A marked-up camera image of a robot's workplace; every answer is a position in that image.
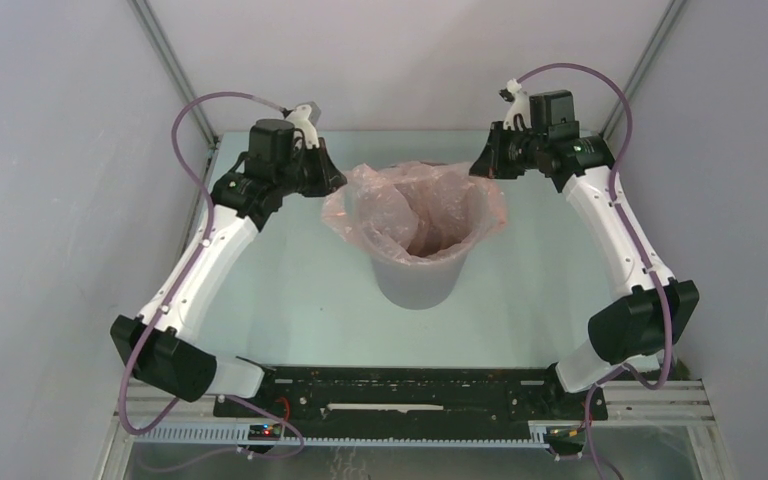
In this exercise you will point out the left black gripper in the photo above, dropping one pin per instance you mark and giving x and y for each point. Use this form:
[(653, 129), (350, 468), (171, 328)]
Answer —
[(330, 178)]

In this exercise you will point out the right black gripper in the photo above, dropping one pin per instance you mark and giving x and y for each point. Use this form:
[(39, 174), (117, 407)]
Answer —
[(491, 162)]

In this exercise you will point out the pink plastic trash bag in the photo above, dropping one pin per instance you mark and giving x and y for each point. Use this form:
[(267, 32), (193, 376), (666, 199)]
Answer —
[(416, 213)]

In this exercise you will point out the grey trash bin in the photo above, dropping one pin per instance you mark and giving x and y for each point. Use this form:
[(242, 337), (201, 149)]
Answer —
[(417, 287)]

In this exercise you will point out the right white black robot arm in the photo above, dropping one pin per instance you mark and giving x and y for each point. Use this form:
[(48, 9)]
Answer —
[(651, 307)]

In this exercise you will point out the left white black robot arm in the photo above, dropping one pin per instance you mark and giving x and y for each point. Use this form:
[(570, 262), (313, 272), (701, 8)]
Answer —
[(159, 346)]

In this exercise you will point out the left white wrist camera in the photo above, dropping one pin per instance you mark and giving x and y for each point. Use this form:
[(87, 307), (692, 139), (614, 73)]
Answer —
[(304, 118)]

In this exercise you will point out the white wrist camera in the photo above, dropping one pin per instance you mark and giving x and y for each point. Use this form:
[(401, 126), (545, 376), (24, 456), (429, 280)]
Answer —
[(304, 118), (518, 106)]

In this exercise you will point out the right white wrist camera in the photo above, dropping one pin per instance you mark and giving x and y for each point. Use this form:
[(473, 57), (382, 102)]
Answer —
[(518, 106)]

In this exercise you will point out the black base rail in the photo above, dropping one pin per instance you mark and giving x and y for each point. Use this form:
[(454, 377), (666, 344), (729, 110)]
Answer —
[(424, 403)]

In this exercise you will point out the right metal corner post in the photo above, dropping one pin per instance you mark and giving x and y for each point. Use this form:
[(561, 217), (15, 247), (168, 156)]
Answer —
[(658, 40)]

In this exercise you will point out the metal corner post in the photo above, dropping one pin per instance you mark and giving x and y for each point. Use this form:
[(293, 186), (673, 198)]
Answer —
[(658, 40), (157, 38)]

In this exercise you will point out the left metal corner post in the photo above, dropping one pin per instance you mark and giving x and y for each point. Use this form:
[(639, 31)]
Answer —
[(157, 38)]

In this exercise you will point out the white cable duct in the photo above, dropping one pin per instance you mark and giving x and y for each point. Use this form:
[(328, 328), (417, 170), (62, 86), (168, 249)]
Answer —
[(247, 434)]

